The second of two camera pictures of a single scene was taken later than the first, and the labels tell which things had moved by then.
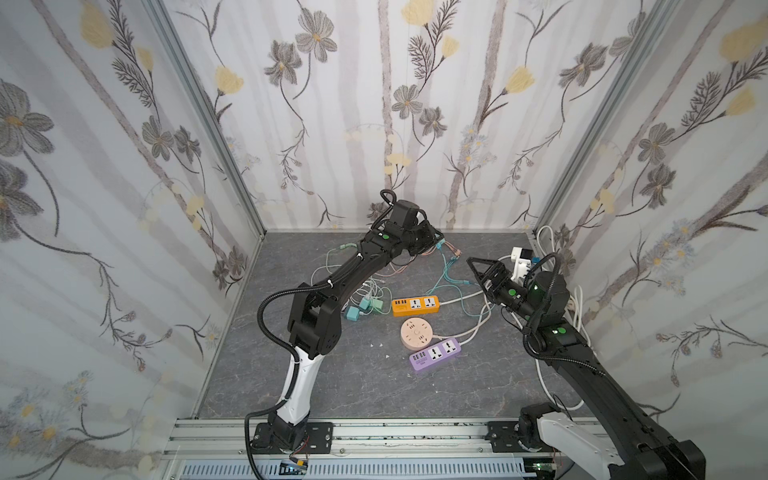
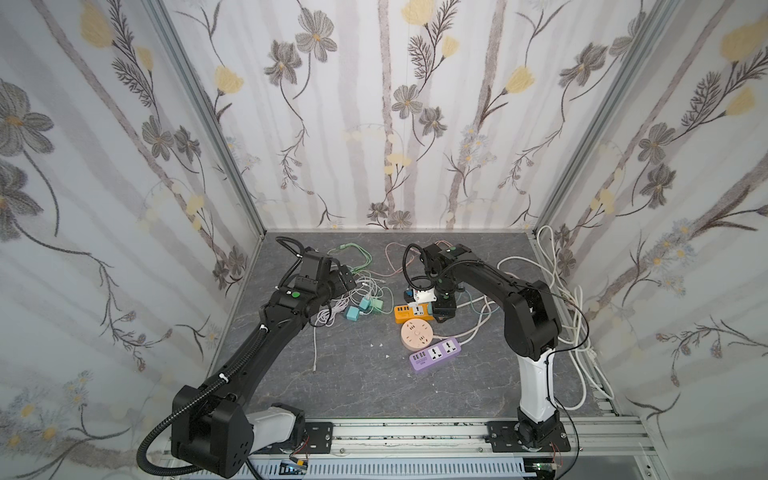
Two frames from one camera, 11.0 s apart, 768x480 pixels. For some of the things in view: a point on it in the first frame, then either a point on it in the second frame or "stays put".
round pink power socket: [416, 333] stays put
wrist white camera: [522, 265] to [425, 296]
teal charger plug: [352, 313] stays put
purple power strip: [431, 355] stays put
